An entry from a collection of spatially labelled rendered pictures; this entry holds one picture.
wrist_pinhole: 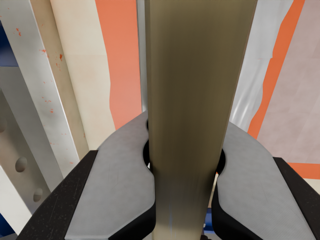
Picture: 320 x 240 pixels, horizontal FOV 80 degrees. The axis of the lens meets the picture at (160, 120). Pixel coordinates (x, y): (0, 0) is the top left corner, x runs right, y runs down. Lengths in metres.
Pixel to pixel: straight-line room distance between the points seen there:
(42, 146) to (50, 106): 1.66
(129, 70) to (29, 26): 0.11
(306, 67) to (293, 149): 0.13
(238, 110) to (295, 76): 0.08
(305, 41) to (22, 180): 0.40
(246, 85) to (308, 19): 0.09
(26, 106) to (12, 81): 0.20
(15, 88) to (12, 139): 1.39
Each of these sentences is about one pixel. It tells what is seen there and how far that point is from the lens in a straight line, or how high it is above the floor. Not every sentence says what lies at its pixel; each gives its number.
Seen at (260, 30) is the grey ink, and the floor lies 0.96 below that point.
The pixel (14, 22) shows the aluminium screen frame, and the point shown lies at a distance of 0.26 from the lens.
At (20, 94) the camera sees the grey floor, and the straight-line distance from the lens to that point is 1.71.
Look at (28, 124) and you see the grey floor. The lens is 1.84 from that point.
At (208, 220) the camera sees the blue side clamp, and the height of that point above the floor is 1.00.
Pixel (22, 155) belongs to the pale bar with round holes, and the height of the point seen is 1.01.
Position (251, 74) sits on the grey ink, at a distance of 0.27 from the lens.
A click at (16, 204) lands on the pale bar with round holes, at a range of 0.37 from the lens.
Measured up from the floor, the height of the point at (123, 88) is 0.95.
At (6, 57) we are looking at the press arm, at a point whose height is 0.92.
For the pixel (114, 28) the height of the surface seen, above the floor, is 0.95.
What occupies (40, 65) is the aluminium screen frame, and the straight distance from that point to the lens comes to 0.26.
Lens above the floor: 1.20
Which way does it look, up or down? 57 degrees down
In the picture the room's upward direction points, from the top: 174 degrees counter-clockwise
